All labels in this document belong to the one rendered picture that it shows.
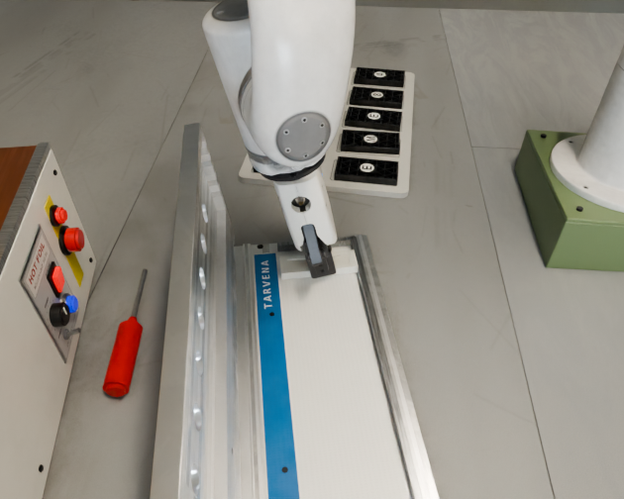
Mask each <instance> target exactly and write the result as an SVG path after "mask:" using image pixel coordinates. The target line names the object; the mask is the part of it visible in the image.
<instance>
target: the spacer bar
mask: <svg viewBox="0 0 624 499"><path fill-rule="evenodd" d="M331 253H332V257H333V260H334V264H335V267H336V271H337V272H336V273H335V274H346V273H356V272H358V269H359V266H358V262H357V258H356V254H355V250H354V249H351V250H340V251H331ZM305 255H306V254H296V255H285V256H280V257H279V258H280V269H281V279H292V278H303V277H311V274H310V271H309V268H308V264H307V261H306V258H305ZM335 274H331V275H335Z"/></svg>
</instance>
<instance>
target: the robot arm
mask: <svg viewBox="0 0 624 499"><path fill-rule="evenodd" d="M355 22H356V1H355V0H223V1H221V2H219V3H218V4H216V5H215V6H214V7H213V8H211V9H210V10H209V11H208V12H207V14H206V15H205V17H204V18H203V21H202V28H203V32H204V34H205V37H206V40H207V43H208V46H209V48H210V51H211V53H212V56H213V58H214V61H215V64H216V67H217V69H218V72H219V75H220V78H221V80H222V83H223V86H224V89H225V92H226V94H227V97H228V100H229V103H230V105H231V108H232V111H233V114H234V116H235V119H236V122H237V125H238V127H239V130H240V133H241V136H242V138H243V141H244V144H245V147H246V149H247V152H248V155H249V160H250V162H251V163H252V166H253V167H254V169H255V170H257V171H258V172H259V173H260V174H261V176H263V177H264V178H266V179H269V180H272V181H273V184H274V187H275V191H276V194H277V197H278V200H279V203H280V206H281V209H282V212H283V215H284V218H285V221H286V224H287V227H288V230H289V232H290V235H291V237H292V239H293V242H294V244H295V247H296V248H297V249H298V250H300V251H302V250H304V251H305V254H306V255H305V258H306V261H307V264H308V268H309V271H310V274H311V277H312V278H318V277H323V276H327V275H331V274H335V273H336V272H337V271H336V267H335V264H334V260H333V257H332V253H331V250H332V247H331V244H334V243H335V242H336V240H337V233H336V228H335V224H334V219H333V214H332V210H331V205H330V201H329V197H328V193H327V190H326V186H325V182H324V178H323V174H322V169H321V166H320V165H321V164H322V163H323V161H324V159H325V156H326V151H327V150H328V148H329V146H330V145H331V143H332V142H333V140H334V138H335V135H336V134H337V132H338V129H339V126H340V122H341V119H342V115H343V111H344V106H345V101H346V95H347V90H348V84H349V77H350V71H351V64H352V56H353V49H354V38H355ZM550 167H551V170H552V172H553V174H554V175H555V176H556V177H557V178H558V179H559V181H560V182H561V183H562V184H563V185H564V186H565V187H566V188H568V189H569V190H571V191H572V192H573V193H575V194H577V195H579V196H580V197H582V198H584V199H586V200H588V201H590V202H593V203H595V204H597V205H600V206H603V207H605V208H608V209H611V210H615V211H619V212H622V213H624V46H623V48H622V50H621V52H620V54H619V57H618V59H617V61H616V64H615V66H614V69H613V71H612V74H611V76H610V79H609V81H608V83H607V86H606V88H605V91H604V93H603V96H602V98H601V101H600V103H599V106H598V108H597V110H596V113H595V115H594V118H593V120H592V123H591V125H590V128H589V130H588V133H587V135H579V136H574V137H570V138H567V139H564V140H562V141H560V142H559V143H557V144H556V145H555V147H554V148H553V150H552V153H551V156H550Z"/></svg>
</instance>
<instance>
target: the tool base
mask: <svg viewBox="0 0 624 499"><path fill-rule="evenodd" d="M355 237H357V241H358V245H359V249H360V253H361V257H362V260H363V264H364V271H365V275H366V279H367V283H368V287H369V291H370V295H371V299H372V303H373V307H374V310H375V314H376V318H377V321H378V325H379V329H380V333H381V337H382V341H383V345H384V349H385V353H386V356H387V360H388V364H389V368H390V372H391V376H392V380H393V384H394V388H395V392H396V396H397V400H398V404H399V407H400V411H401V415H402V419H403V423H404V427H405V431H406V435H407V439H408V443H409V446H410V450H411V454H412V457H413V461H414V465H415V469H416V473H417V477H418V481H419V485H420V489H421V493H422V497H423V499H439V495H438V491H437V488H436V484H435V480H434V477H433V473H432V470H431V466H430V462H429V459H428V456H427V452H426V449H425V445H424V442H423V438H422V434H421V431H420V427H419V423H418V420H417V416H416V412H415V409H414V405H413V402H412V398H411V394H410V391H409V387H408V383H407V380H406V376H405V373H404V369H403V365H402V362H401V358H400V354H399V351H398V347H397V344H396V340H395V336H394V334H393V330H392V326H391V323H390V319H389V316H388V312H387V308H386V305H385V301H384V297H383V294H382V290H381V287H380V283H379V279H378V276H377V272H376V268H375V265H374V261H373V258H372V254H371V250H370V247H369V243H368V239H367V236H366V235H355ZM267 252H278V251H277V243H276V244H264V245H263V248H262V249H258V245H251V244H243V245H242V246H239V247H234V259H235V262H236V293H237V325H238V333H237V343H238V363H237V364H236V376H237V389H238V391H239V427H240V447H241V488H242V499H266V488H265V470H264V452H263V434H262V416H261V400H260V365H259V347H258V329H257V312H256V294H255V277H254V259H253V256H254V255H255V254H257V253H267ZM356 277H357V281H358V285H359V289H360V293H361V297H362V301H363V305H364V312H365V317H366V321H367V325H368V329H369V334H370V338H371V342H372V346H373V350H374V355H375V359H376V363H377V367H378V371H379V376H380V380H381V384H382V388H383V393H384V397H385V401H386V405H387V409H388V414H389V418H390V422H391V426H392V431H393V435H394V438H395V442H396V446H397V451H398V455H399V459H400V463H401V467H402V472H403V476H404V480H405V484H406V489H407V493H408V497H409V499H412V497H411V493H410V489H409V484H408V480H407V476H406V472H405V468H404V464H403V460H402V455H401V451H400V447H399V443H398V439H397V436H396V431H395V427H394V423H393V419H392V415H391V411H390V407H389V402H388V398H387V394H386V390H385V386H384V382H383V378H382V373H381V369H380V365H379V361H378V357H377V353H376V349H375V344H374V340H373V336H372V332H371V328H370V324H369V319H368V315H367V311H366V307H365V303H364V297H363V292H362V288H361V284H360V280H359V276H358V273H357V272H356Z"/></svg>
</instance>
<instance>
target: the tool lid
mask: <svg viewBox="0 0 624 499"><path fill-rule="evenodd" d="M234 244H235V234H234V230H233V227H232V224H231V221H230V217H229V214H228V211H227V208H226V204H225V201H224V198H223V195H222V191H221V188H220V185H219V182H218V178H217V175H216V172H215V169H214V165H213V162H212V159H211V156H210V153H209V150H208V147H207V144H206V141H205V137H204V134H203V131H202V128H201V124H200V123H194V124H188V125H184V131H183V142H182V153H181V164H180V174H179V184H178V195H177V206H176V217H175V228H174V239H173V250H172V260H171V271H170V281H169V292H168V303H167V314H166V324H165V335H164V346H163V357H162V368H161V379H160V389H159V399H158V410H157V421H156V442H155V453H154V463H153V474H152V485H151V496H150V499H242V488H241V447H240V427H239V391H238V389H237V376H236V364H237V363H238V343H237V333H238V325H237V293H236V262H235V259H234Z"/></svg>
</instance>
